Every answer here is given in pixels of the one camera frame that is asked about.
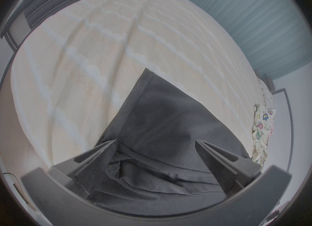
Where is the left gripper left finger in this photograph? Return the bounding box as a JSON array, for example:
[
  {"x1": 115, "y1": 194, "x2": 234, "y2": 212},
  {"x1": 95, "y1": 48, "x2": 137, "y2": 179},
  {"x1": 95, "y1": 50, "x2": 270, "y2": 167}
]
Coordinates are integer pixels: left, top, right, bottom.
[{"x1": 51, "y1": 139, "x2": 118, "y2": 195}]

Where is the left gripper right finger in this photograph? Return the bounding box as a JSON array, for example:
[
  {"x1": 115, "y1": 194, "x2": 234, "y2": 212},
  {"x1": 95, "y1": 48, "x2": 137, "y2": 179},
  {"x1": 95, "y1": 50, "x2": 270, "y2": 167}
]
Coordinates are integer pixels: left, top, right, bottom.
[{"x1": 195, "y1": 140, "x2": 262, "y2": 193}]

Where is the black T-shirt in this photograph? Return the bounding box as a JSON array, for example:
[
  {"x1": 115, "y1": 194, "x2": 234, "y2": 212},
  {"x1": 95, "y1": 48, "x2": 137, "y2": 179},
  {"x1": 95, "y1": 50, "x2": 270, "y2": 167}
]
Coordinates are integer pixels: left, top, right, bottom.
[{"x1": 88, "y1": 68, "x2": 251, "y2": 211}]

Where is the bed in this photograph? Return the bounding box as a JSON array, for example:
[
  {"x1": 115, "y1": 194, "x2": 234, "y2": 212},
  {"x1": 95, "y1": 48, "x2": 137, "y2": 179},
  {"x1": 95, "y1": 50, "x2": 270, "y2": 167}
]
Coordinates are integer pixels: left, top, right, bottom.
[{"x1": 10, "y1": 0, "x2": 293, "y2": 184}]

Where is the white printed pyjama top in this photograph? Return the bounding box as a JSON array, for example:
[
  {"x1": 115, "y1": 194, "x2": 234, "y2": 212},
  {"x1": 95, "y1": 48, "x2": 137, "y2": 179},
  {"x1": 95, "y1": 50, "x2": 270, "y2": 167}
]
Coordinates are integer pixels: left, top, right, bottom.
[{"x1": 251, "y1": 103, "x2": 277, "y2": 172}]

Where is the white printed pillow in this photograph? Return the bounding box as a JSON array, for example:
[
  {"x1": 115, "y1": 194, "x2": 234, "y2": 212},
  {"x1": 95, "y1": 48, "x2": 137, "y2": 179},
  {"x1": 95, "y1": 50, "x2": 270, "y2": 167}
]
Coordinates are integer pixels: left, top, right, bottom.
[{"x1": 257, "y1": 77, "x2": 273, "y2": 110}]

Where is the blue-green curtain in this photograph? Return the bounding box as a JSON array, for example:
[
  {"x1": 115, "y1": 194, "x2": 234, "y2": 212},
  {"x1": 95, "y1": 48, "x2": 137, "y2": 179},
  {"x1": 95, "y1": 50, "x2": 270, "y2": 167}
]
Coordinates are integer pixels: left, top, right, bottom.
[{"x1": 171, "y1": 0, "x2": 312, "y2": 80}]

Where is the black chest of drawers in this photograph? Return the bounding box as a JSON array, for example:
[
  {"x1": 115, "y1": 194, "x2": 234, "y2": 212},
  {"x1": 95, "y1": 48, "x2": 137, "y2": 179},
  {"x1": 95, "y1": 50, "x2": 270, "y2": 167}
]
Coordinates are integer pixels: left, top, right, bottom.
[{"x1": 0, "y1": 0, "x2": 99, "y2": 50}]

